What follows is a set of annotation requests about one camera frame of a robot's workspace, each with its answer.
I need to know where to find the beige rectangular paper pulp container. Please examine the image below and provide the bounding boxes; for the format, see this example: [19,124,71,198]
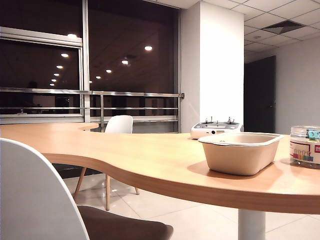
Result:
[197,132,285,176]

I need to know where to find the clear plastic jar of clips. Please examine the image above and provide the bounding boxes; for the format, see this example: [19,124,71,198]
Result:
[289,125,320,168]

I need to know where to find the white chair with wooden legs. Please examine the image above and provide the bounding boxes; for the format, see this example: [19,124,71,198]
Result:
[74,115,140,211]

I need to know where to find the white remote controller with joysticks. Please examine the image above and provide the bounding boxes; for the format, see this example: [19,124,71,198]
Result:
[191,115,245,140]

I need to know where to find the steel window railing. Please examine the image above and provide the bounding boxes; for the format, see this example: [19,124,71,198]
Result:
[0,87,186,133]

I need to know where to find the dark door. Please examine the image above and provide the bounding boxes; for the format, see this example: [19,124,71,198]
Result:
[244,55,277,135]

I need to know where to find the white chair with brown cushion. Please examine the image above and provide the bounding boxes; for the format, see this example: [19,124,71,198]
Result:
[0,137,175,240]

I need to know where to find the ceiling air vent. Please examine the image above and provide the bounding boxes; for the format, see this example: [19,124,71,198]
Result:
[259,20,306,35]

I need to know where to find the metal window frame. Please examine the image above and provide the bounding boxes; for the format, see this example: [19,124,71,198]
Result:
[0,0,182,126]

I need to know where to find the white table pedestal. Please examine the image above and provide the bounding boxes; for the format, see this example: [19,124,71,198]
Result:
[238,209,267,240]

